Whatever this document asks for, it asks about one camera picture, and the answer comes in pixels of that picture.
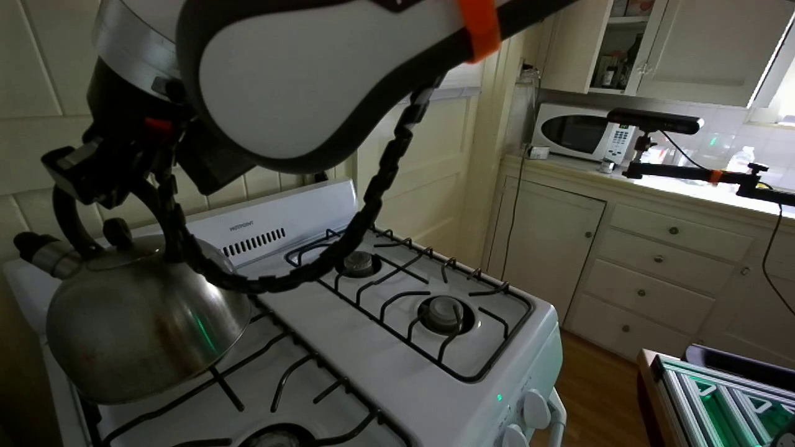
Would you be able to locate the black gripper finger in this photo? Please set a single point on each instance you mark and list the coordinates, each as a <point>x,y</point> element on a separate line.
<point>149,183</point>
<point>78,175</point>

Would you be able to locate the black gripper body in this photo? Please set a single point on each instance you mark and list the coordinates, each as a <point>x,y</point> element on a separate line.
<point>125,108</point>

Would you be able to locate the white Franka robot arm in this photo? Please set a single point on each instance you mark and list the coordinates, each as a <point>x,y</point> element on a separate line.
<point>331,83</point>

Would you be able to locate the black stove grate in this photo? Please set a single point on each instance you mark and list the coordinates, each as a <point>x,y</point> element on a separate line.
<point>224,389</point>
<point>383,322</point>

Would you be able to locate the black stove burner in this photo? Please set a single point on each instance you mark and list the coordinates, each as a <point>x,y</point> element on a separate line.
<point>361,265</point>
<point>278,437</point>
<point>447,313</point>

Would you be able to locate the white gas stove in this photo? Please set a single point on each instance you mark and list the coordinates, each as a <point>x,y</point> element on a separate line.
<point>331,332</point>

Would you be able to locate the cream cabinet door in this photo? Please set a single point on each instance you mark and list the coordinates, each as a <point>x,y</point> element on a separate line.
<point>550,240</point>

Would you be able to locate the white microwave oven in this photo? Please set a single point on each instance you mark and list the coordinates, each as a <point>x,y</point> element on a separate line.
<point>572,133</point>

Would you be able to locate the white stove knob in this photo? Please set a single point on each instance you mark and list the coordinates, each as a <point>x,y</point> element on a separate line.
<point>535,410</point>
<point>514,435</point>

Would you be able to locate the cream cabinet drawer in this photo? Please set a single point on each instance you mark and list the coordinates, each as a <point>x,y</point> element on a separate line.
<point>631,325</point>
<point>688,233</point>
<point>647,294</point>
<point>667,265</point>

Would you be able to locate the robot mounting stand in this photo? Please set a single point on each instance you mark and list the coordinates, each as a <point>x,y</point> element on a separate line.
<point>722,399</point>

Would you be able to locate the cream base cabinet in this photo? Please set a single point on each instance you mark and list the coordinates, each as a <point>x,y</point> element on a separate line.
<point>772,274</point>

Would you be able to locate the black stereo camera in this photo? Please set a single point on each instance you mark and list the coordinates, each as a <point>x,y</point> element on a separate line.
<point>654,123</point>

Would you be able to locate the black camera clamp arm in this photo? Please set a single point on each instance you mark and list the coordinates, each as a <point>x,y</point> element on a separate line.
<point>688,171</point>

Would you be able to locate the cream wall cabinet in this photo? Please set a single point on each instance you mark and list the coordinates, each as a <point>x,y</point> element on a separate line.
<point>705,51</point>

